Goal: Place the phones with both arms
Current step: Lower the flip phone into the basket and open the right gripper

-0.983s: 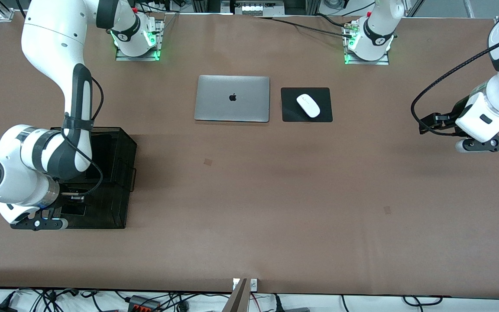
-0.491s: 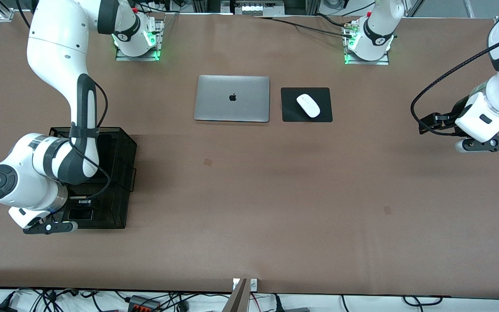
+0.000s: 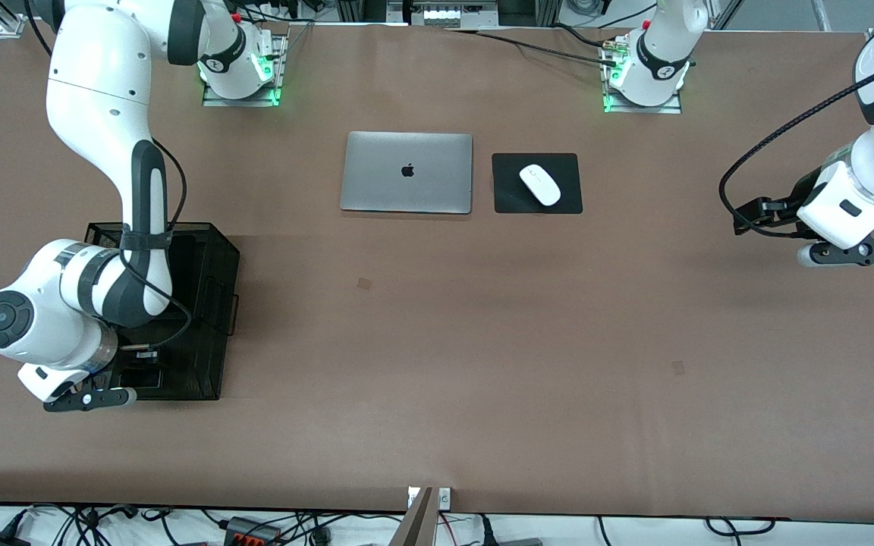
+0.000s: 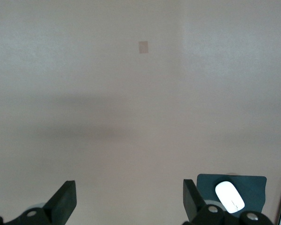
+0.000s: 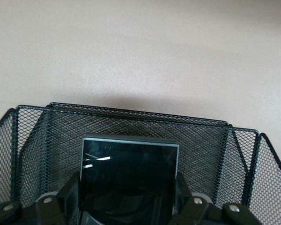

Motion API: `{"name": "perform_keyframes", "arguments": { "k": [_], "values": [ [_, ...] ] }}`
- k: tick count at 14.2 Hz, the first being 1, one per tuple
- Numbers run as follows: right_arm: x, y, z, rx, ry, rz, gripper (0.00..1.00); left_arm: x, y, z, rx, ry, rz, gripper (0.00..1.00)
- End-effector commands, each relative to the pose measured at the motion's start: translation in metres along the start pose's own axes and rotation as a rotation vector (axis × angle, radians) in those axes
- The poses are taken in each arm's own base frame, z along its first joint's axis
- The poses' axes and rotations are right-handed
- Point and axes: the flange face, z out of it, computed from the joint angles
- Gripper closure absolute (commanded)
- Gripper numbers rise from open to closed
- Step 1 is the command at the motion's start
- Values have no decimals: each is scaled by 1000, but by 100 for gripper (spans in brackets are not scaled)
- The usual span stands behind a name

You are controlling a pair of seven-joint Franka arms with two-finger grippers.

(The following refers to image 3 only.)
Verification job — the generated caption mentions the black flip phone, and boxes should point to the black flip phone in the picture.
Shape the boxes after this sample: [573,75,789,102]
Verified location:
[118,368,165,389]

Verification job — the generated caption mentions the black mesh two-tier tray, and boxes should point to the black mesh two-tier tray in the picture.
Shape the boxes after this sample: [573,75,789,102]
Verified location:
[65,222,241,401]

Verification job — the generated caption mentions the black power strip orange switches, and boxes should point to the black power strip orange switches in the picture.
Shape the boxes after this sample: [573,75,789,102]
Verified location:
[225,517,283,546]

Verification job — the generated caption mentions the white computer mouse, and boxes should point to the white computer mouse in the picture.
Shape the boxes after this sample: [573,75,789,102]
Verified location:
[519,164,562,207]

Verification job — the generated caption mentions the black mouse pad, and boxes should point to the black mouse pad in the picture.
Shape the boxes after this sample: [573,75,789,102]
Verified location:
[492,152,583,215]

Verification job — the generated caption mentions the silver laptop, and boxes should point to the silver laptop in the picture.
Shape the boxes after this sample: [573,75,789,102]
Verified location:
[340,131,474,215]

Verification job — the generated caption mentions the grey metal bar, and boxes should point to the grey metal bar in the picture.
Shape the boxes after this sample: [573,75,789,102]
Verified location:
[389,488,435,546]

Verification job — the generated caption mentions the white table edge clamp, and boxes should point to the white table edge clamp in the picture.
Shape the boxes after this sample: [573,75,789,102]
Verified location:
[407,488,453,510]

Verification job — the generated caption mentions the white electrical box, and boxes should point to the white electrical box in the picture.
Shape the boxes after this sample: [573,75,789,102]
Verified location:
[407,0,498,29]

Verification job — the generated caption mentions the white power strip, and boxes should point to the white power strip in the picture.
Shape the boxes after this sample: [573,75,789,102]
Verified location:
[244,0,309,20]

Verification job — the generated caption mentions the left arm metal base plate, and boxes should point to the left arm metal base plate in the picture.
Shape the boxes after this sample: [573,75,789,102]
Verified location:
[602,34,684,115]

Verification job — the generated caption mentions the black cable on table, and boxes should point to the black cable on table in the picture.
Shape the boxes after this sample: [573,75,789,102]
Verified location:
[445,27,620,65]

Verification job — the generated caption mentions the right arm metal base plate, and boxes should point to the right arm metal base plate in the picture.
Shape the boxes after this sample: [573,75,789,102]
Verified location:
[202,30,290,108]

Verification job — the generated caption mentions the black looped cable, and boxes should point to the black looped cable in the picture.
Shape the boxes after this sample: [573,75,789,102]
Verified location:
[705,517,777,536]

